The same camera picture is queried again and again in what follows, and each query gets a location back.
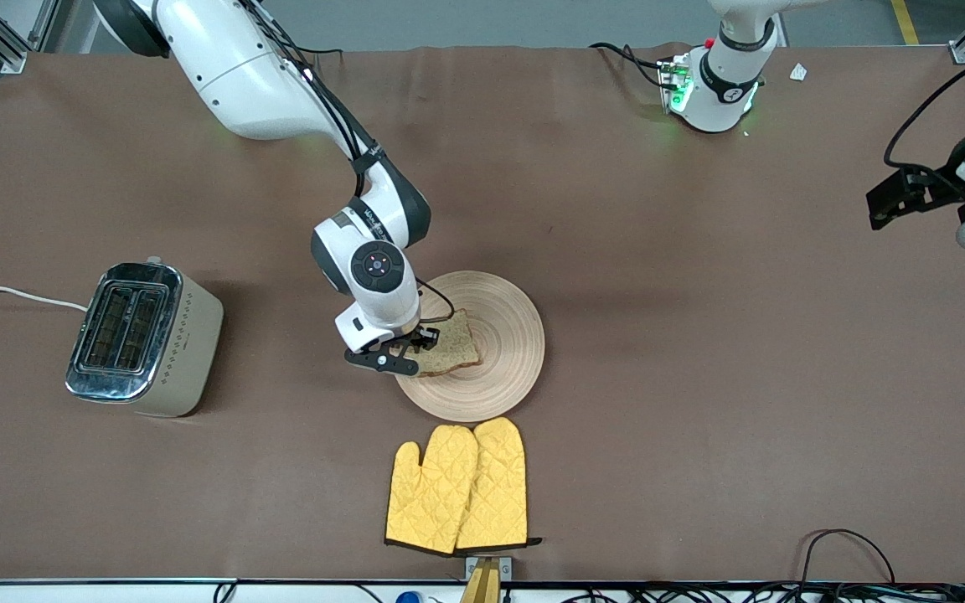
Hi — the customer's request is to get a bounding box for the brown bread slice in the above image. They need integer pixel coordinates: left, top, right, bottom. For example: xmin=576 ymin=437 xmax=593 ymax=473
xmin=410 ymin=308 xmax=482 ymax=379

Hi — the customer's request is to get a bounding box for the round light wooden plate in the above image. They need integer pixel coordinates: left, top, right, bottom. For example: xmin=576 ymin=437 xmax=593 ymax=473
xmin=394 ymin=271 xmax=546 ymax=423

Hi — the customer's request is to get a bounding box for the beige chrome two-slot toaster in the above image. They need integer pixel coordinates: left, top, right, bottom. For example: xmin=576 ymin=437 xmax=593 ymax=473
xmin=65 ymin=255 xmax=224 ymax=418

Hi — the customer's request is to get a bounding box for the yellow quilted mitt with thumb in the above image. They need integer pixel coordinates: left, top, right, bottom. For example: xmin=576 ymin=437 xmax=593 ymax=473
xmin=384 ymin=425 xmax=480 ymax=556

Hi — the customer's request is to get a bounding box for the yellow quilted mitt black loop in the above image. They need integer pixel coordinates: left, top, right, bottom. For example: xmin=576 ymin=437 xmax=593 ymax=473
xmin=454 ymin=416 xmax=544 ymax=552

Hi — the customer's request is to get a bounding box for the brown table cover sheet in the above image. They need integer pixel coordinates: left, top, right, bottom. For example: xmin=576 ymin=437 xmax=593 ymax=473
xmin=0 ymin=44 xmax=965 ymax=584

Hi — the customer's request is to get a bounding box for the grey clamp with wooden bar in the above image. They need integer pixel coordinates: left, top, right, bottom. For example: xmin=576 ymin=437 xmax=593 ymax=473
xmin=459 ymin=556 xmax=513 ymax=603

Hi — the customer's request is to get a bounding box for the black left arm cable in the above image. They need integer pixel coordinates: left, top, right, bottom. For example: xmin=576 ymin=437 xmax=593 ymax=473
xmin=884 ymin=40 xmax=965 ymax=170

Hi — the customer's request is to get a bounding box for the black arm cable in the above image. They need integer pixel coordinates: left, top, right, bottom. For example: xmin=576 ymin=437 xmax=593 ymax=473
xmin=235 ymin=0 xmax=457 ymax=327
xmin=884 ymin=40 xmax=965 ymax=170

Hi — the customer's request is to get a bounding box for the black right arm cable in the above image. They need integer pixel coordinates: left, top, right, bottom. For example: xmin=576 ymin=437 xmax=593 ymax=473
xmin=235 ymin=0 xmax=457 ymax=327

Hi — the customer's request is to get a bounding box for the black left base cable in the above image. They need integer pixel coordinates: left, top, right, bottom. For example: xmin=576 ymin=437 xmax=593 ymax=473
xmin=589 ymin=42 xmax=678 ymax=90

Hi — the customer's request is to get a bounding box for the black cable loop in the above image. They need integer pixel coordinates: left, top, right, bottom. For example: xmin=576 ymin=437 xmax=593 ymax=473
xmin=796 ymin=528 xmax=897 ymax=587

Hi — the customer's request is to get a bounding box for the white table edge rail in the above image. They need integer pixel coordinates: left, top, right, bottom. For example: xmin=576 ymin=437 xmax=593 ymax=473
xmin=0 ymin=578 xmax=965 ymax=603

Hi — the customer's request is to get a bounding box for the white toaster power cord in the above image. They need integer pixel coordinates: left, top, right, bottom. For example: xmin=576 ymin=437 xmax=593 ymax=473
xmin=0 ymin=282 xmax=88 ymax=312

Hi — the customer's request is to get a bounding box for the black cable tangle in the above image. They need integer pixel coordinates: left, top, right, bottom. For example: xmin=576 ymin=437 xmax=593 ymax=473
xmin=533 ymin=581 xmax=965 ymax=603

